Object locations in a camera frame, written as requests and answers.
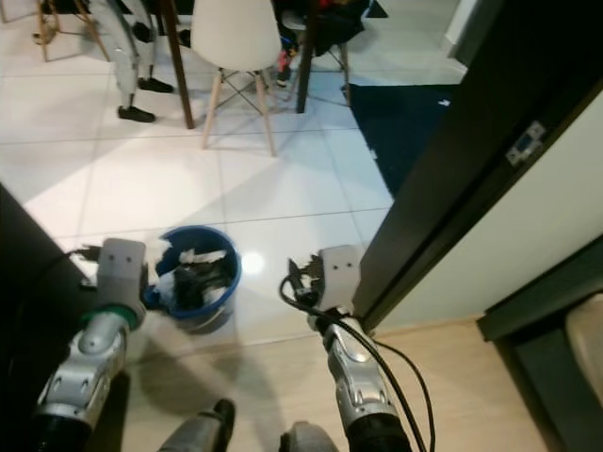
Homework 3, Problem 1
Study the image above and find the silver humanoid robot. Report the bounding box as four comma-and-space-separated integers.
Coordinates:
99, 0, 175, 123

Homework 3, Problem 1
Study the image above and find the grey robot leg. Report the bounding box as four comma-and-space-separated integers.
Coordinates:
158, 398, 236, 452
280, 421, 340, 452

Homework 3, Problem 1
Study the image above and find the black door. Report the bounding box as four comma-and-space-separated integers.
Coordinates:
351, 0, 603, 332

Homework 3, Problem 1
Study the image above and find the low black cabinet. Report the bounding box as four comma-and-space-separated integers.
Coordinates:
476, 264, 603, 452

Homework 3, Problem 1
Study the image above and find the white chair with wooden legs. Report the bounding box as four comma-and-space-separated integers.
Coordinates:
191, 0, 284, 158

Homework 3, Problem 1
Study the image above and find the grey left robot leg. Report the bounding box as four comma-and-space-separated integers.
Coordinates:
158, 398, 236, 452

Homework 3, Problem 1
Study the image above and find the dark wooden table leg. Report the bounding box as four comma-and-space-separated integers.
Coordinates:
295, 0, 321, 114
160, 0, 197, 130

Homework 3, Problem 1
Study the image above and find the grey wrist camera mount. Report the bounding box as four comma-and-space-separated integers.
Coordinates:
99, 237, 149, 316
318, 245, 363, 316

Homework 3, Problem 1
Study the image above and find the black rubbish bag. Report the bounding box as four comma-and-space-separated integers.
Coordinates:
174, 262, 227, 307

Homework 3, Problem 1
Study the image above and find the navy blue carpet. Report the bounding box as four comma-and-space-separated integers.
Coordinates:
349, 83, 463, 199

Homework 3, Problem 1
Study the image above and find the silver door latch plate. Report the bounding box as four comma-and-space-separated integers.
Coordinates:
506, 120, 549, 168

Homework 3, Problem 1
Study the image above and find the grey right robot leg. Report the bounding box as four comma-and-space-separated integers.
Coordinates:
280, 421, 340, 452

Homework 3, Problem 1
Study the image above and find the white crumpled paper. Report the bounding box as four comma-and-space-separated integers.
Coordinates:
158, 234, 232, 269

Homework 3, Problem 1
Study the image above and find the blue rubbish bin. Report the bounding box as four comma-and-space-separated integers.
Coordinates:
144, 224, 243, 332

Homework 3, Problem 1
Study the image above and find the wooden frame chair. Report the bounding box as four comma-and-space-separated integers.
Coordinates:
36, 0, 100, 65

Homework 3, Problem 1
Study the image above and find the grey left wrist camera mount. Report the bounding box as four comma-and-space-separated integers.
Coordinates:
99, 237, 149, 316

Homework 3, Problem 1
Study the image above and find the black clothes pile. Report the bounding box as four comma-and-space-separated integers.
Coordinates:
306, 0, 387, 53

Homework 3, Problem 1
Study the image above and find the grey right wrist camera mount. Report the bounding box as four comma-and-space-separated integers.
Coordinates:
318, 245, 363, 316

